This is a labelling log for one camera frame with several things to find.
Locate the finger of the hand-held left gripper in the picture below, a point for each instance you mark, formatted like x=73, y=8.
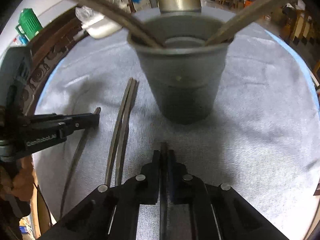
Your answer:
x=80, y=125
x=62, y=117

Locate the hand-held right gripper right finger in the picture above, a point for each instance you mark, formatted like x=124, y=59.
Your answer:
x=177, y=180

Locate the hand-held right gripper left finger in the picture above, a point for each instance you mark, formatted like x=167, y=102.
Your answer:
x=153, y=175

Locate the dark metal chopstick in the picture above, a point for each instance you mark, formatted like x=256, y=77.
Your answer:
x=250, y=14
x=113, y=7
x=111, y=16
x=115, y=135
x=251, y=22
x=124, y=140
x=74, y=160
x=163, y=145

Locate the grey metal utensil holder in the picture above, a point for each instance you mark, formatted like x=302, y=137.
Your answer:
x=185, y=80

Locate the person's left hand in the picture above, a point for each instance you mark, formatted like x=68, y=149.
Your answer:
x=22, y=177

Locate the carved wooden sideboard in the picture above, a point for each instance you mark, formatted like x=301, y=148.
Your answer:
x=50, y=55

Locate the green thermos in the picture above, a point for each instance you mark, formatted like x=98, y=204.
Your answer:
x=30, y=23

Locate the white bowl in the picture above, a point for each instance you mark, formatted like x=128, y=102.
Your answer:
x=100, y=30

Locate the light blue table cover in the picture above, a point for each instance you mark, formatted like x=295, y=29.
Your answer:
x=301, y=59

